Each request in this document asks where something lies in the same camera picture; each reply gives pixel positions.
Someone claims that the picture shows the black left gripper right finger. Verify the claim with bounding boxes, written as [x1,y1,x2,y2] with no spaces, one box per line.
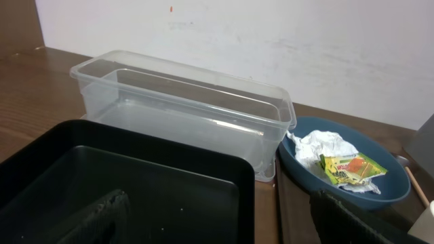
[309,190,424,244]

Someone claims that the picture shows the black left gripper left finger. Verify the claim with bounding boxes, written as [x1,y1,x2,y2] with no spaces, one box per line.
[50,189,130,244]

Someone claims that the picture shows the yellow snack wrapper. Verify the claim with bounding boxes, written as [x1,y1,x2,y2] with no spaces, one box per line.
[320,152,388,186]

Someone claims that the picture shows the dark blue plate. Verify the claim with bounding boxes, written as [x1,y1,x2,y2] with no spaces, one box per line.
[278,117,411,210]

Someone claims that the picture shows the white paper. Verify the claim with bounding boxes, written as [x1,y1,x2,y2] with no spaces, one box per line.
[286,130,381,195]

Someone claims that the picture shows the grey dishwasher rack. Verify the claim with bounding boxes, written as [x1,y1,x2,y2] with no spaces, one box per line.
[404,115,434,177]

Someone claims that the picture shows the black plastic bin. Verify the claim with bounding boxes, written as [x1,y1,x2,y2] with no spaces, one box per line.
[1,120,254,243]

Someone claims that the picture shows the wooden chopstick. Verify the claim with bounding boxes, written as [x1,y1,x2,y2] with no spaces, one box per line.
[404,166,430,208]

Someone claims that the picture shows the clear plastic bin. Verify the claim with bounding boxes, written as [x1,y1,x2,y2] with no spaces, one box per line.
[70,50,297,182]

